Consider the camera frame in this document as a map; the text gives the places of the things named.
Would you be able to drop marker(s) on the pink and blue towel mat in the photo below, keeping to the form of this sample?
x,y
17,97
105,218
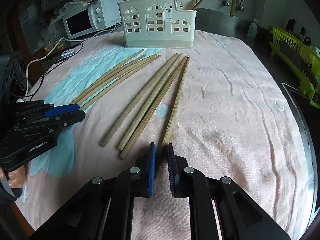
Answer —
x,y
232,119

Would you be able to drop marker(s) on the wooden chopstick four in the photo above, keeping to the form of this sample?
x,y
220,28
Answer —
x,y
119,80

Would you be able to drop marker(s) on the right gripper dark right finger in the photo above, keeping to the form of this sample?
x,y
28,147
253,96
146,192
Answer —
x,y
172,169

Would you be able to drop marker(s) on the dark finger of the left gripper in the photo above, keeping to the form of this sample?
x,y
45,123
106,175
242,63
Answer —
x,y
68,119

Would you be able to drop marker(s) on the small white round-button device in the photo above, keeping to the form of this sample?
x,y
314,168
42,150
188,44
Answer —
x,y
67,53

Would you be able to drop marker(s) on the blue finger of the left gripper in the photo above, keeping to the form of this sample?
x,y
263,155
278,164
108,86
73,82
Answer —
x,y
53,111

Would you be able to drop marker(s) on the white microwave oven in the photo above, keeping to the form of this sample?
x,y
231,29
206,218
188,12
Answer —
x,y
95,17

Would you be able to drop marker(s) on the teal soap dispenser bottle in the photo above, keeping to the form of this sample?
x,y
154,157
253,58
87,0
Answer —
x,y
253,28

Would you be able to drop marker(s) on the wooden chopstick seven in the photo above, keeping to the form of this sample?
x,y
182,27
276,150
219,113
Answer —
x,y
151,110

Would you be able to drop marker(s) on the cream box on microwave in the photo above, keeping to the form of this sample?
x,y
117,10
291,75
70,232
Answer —
x,y
82,3

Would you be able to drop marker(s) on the plastic bag with food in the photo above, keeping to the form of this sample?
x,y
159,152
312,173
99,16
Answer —
x,y
54,31

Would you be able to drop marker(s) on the wooden chopstick five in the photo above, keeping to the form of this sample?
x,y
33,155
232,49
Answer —
x,y
107,137

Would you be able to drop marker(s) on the wooden chopstick eight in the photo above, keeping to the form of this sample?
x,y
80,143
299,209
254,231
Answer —
x,y
171,121

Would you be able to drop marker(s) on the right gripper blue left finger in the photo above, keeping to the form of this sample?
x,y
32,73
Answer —
x,y
152,162

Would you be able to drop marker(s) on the lime green dish rack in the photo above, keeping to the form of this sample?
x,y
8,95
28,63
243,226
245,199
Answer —
x,y
302,60

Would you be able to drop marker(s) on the person's left hand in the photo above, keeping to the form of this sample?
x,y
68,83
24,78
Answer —
x,y
17,178

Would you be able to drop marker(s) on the wooden chopstick three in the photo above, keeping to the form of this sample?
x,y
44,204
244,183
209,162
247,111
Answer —
x,y
122,70

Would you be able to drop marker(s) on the wooden chopstick two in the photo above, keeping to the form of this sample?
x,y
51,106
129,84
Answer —
x,y
108,74

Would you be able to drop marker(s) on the cream plastic utensil holder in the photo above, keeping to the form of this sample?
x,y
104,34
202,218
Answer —
x,y
158,23

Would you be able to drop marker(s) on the wooden chopstick six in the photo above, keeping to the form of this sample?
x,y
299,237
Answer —
x,y
167,72

